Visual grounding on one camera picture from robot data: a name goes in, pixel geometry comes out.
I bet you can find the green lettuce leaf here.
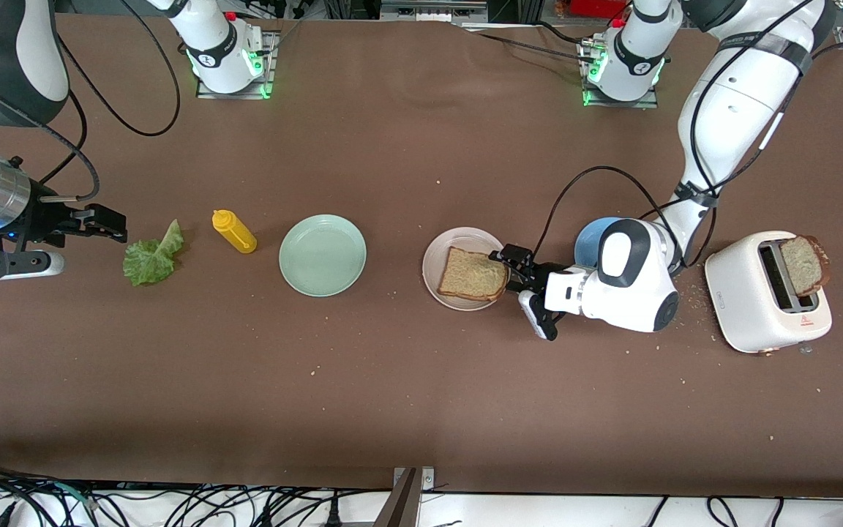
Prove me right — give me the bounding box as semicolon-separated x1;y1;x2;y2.
123;219;185;287

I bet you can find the brown bread slice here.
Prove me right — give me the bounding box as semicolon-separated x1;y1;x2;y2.
436;246;510;302
780;234;830;297

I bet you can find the yellow squeeze bottle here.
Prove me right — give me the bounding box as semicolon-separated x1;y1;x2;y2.
212;209;258;255

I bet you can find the blue plate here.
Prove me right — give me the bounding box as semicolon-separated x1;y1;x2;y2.
574;217;623;268

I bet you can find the beige plate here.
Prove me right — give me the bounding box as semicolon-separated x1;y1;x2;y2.
422;227;512;312

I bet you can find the mint green plate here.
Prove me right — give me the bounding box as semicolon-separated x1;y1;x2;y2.
279;214;367;298

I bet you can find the brown table cover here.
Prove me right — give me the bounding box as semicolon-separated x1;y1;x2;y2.
0;15;843;498

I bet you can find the white toaster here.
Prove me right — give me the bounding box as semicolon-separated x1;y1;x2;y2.
705;231;833;355

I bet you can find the red background box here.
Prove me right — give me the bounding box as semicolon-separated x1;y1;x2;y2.
572;0;627;19

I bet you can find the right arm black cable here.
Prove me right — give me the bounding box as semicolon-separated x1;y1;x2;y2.
0;0;181;202

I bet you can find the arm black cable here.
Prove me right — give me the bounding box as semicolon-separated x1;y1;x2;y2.
0;0;181;202
535;0;843;275

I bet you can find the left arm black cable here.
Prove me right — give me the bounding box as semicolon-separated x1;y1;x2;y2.
535;0;843;275

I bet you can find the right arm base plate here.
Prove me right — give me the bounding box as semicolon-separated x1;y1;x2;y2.
196;29;276;100

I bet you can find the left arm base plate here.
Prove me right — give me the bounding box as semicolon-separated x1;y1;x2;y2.
582;40;660;109

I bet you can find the thin black table cable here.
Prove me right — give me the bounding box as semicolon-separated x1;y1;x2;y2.
476;20;598;63

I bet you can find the aluminium profile post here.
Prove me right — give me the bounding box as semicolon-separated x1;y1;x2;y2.
374;467;435;527

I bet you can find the metal background frame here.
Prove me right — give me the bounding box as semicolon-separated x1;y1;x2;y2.
323;0;539;24

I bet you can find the black floor cable tangle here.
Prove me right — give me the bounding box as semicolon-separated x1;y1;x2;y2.
0;460;393;527

